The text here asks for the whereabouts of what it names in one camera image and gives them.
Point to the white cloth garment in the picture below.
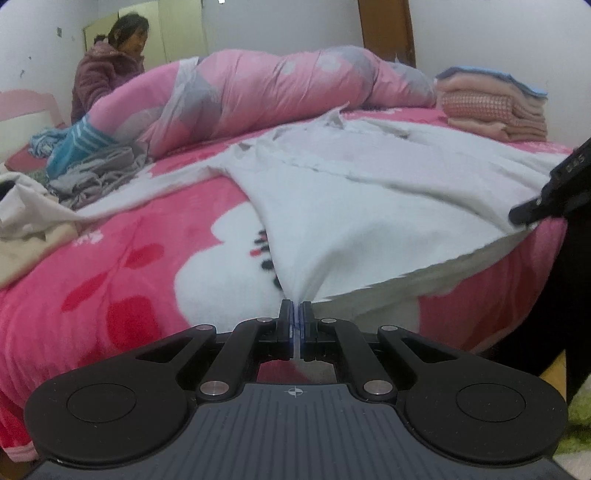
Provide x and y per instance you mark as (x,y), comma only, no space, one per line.
(245,231)

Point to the yellow green wardrobe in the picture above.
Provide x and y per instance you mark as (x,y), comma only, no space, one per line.
(176,30)

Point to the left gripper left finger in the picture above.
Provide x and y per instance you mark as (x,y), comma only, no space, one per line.
(238,355)

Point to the brown wooden door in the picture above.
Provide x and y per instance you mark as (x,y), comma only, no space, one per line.
(387,29)

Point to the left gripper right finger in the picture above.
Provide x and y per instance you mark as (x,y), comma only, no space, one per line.
(342,344)

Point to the blue striped garment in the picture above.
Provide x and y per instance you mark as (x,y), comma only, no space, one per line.
(64,148)

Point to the stack of folded blankets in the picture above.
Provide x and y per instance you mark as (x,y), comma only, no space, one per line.
(492,104)

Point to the beige black garment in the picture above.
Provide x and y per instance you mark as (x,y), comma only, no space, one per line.
(33,225)

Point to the woman in purple jacket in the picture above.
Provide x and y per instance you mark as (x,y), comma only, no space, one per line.
(112,61)

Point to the pink grey rolled duvet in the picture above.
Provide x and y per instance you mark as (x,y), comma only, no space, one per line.
(236,91)

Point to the grey striped clothes pile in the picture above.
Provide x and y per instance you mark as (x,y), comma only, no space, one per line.
(98,175)

